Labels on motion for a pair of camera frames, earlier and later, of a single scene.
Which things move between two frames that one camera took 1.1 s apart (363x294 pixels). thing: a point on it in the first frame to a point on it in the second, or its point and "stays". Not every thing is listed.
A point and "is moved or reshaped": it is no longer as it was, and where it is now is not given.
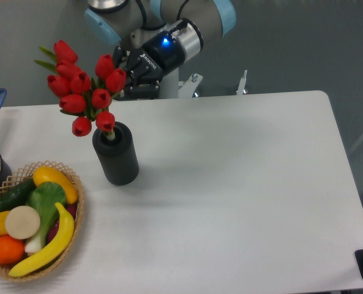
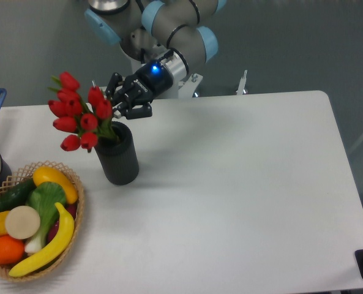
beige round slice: [22, 222] stays
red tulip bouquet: [88, 99] is moved or reshaped
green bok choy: [43, 197] stays
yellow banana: [68, 229] stays
